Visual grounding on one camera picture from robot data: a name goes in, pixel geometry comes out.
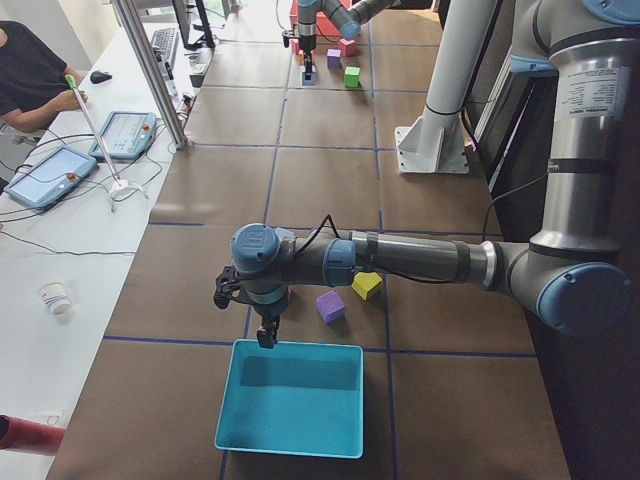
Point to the seated person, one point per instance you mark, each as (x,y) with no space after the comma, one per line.
(34,89)

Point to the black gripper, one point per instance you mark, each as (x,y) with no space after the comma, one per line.
(268,314)
(307,50)

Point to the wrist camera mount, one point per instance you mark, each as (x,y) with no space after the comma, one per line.
(227,287)

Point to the light blue foam block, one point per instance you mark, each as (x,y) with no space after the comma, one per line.
(308,79)

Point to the aluminium frame post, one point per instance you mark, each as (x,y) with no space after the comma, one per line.
(136,33)

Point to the black keyboard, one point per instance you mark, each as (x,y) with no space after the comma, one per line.
(164,42)

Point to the black computer mouse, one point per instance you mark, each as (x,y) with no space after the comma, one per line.
(98,77)

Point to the paper cup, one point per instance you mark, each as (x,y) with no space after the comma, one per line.
(55,298)

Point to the teach pendant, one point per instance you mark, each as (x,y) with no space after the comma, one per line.
(127,135)
(52,178)

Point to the blue plastic bin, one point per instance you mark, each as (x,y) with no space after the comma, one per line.
(303,399)

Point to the red cylinder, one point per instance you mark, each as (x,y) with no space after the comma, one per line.
(26,436)

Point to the green foam block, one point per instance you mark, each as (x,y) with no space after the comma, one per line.
(351,78)

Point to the white stick with green tip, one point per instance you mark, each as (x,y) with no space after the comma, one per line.
(118,182)

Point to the white camera mast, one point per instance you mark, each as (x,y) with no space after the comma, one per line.
(434,143)

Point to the far teach pendant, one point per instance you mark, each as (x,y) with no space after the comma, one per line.
(127,135)

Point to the near purple foam block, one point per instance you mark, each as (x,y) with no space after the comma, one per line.
(330,306)

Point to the yellow foam block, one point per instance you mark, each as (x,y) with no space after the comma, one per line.
(367,284)

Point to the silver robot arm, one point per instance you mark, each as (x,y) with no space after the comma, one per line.
(566,273)
(348,21)

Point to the purple foam block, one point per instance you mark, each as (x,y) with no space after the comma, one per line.
(333,59)
(330,306)

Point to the near teach pendant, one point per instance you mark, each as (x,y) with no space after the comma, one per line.
(52,178)

